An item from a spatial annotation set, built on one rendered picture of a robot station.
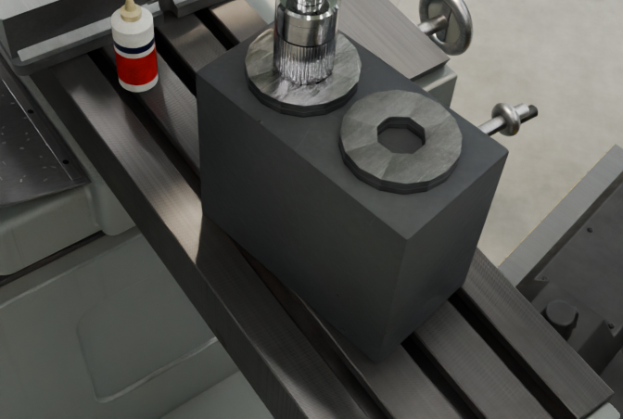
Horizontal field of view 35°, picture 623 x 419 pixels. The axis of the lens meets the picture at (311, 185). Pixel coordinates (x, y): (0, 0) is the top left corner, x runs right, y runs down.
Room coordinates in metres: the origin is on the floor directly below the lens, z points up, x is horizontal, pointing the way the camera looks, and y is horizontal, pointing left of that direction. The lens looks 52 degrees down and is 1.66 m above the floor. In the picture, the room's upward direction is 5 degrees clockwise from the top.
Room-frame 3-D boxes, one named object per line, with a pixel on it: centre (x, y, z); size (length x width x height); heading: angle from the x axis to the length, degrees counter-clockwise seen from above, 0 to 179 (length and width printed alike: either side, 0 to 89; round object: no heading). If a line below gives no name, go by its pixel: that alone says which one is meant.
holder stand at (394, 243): (0.51, -0.02, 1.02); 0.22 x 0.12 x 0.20; 50
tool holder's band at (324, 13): (0.54, 0.02, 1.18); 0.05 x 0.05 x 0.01
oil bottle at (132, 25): (0.69, 0.19, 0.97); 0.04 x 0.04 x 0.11
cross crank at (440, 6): (1.13, -0.15, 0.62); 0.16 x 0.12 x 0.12; 130
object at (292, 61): (0.54, 0.02, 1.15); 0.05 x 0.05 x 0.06
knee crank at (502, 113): (1.04, -0.27, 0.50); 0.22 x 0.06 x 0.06; 130
